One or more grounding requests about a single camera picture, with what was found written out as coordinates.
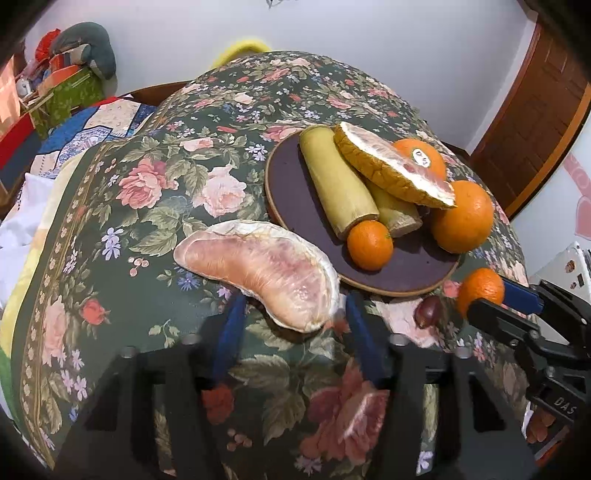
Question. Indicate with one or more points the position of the floral green blanket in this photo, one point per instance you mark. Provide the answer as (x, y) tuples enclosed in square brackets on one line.
[(103, 276)]

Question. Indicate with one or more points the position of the dark grape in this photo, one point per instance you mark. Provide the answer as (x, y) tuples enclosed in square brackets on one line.
[(429, 312)]

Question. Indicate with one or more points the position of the small mandarin orange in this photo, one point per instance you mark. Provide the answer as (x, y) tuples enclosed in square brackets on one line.
[(482, 283), (370, 245)]

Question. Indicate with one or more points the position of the white device with stickers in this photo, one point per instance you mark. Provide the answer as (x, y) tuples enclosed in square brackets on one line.
[(569, 269)]

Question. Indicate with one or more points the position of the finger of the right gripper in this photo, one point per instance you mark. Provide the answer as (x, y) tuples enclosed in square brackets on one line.
[(521, 295), (506, 327)]

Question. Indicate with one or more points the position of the red box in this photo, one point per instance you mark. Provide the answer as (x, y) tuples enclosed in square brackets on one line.
[(16, 136)]

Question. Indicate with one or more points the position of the large plain orange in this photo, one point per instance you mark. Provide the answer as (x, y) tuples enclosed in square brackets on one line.
[(468, 225)]

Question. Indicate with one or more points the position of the grey plush toy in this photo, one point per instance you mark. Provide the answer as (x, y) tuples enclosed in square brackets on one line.
[(87, 44)]

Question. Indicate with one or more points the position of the brown wooden door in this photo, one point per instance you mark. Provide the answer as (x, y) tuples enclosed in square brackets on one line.
[(536, 124)]

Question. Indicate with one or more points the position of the blue patchwork quilt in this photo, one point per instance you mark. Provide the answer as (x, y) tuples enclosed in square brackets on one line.
[(111, 121)]

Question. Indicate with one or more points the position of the yellow foam headboard arch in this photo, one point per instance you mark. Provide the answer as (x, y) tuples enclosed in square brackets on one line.
[(240, 48)]

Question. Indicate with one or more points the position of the peeled pink pomelo segment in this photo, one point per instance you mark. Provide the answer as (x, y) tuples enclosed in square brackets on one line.
[(293, 279)]

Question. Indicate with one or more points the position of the pomelo wedge with rind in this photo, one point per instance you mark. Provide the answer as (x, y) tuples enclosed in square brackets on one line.
[(383, 165)]

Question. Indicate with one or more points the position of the large orange with sticker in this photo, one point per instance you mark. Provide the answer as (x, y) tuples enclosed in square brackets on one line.
[(423, 154)]

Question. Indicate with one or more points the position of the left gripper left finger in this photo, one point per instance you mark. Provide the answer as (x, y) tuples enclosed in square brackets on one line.
[(114, 434)]

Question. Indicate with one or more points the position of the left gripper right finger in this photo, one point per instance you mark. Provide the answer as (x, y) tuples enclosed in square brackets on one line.
[(477, 435)]

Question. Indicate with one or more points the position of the green gift box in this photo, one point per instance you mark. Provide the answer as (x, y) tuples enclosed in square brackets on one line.
[(77, 92)]

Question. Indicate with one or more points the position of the dark purple round plate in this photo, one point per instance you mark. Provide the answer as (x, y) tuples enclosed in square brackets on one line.
[(312, 191)]

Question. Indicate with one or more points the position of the yellow banana piece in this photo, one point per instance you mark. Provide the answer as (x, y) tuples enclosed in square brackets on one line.
[(400, 217), (344, 197)]

